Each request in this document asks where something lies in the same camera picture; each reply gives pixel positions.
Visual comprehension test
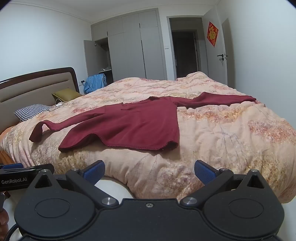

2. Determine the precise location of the white room door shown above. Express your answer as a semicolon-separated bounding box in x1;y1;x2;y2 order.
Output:
202;9;234;88

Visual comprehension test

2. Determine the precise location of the white charger with cable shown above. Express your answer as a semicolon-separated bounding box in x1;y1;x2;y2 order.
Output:
47;98;67;112

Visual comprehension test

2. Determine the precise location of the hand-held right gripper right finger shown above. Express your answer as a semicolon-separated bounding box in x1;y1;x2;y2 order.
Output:
180;159;273;208

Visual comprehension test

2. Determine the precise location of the beige padded wooden headboard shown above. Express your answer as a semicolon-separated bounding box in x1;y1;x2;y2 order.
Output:
0;67;81;135

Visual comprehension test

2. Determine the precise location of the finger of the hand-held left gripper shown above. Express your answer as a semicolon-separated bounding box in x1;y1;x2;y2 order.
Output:
0;163;55;174

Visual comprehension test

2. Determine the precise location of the red diamond door decoration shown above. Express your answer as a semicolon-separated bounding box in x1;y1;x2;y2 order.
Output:
206;21;219;47

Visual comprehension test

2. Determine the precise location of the grey door frame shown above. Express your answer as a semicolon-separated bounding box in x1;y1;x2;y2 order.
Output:
167;16;208;80

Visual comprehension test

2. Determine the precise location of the grey built-in wardrobe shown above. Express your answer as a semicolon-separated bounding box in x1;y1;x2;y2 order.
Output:
90;8;168;81

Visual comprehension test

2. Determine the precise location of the olive green pillow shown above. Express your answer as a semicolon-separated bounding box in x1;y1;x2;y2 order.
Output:
52;89;82;103

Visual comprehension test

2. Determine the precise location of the blue garment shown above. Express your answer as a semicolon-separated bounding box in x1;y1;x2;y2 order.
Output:
83;74;107;94

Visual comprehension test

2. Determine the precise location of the houndstooth pillow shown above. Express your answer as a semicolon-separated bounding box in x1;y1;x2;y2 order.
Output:
14;104;55;122

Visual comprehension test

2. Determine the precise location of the black cable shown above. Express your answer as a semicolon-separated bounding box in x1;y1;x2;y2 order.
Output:
6;223;22;241

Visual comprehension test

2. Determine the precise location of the dark red long-sleeve shirt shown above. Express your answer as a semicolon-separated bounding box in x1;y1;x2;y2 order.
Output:
29;91;257;153

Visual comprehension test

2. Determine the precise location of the person's left hand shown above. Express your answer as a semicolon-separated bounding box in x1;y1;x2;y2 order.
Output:
0;210;10;233

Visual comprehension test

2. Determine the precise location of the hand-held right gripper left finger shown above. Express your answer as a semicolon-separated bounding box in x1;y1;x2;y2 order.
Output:
27;160;119;208

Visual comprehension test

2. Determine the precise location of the peach floral blanket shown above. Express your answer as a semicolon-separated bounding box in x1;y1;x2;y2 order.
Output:
0;71;295;204

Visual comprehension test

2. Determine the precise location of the open grey wardrobe door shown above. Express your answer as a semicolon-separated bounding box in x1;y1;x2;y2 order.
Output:
84;40;96;78

